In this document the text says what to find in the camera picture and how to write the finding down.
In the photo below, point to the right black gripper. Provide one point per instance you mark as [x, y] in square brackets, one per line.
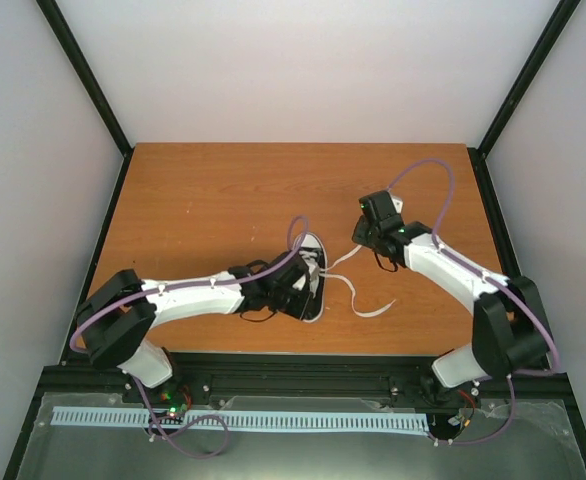
[359, 236]

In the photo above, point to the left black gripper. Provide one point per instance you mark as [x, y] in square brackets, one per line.
[299, 311]

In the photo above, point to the black white canvas sneaker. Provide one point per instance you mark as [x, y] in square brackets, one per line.
[314, 254]

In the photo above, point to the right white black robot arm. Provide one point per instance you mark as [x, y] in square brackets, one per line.
[510, 330]

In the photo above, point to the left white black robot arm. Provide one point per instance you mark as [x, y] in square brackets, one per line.
[115, 321]

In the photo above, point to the small electronics board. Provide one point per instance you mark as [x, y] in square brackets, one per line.
[171, 405]

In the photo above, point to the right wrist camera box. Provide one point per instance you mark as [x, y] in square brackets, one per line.
[397, 203]

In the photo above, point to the black aluminium frame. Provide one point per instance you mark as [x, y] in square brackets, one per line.
[317, 376]

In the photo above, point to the light blue slotted cable duct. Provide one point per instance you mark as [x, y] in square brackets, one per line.
[255, 421]

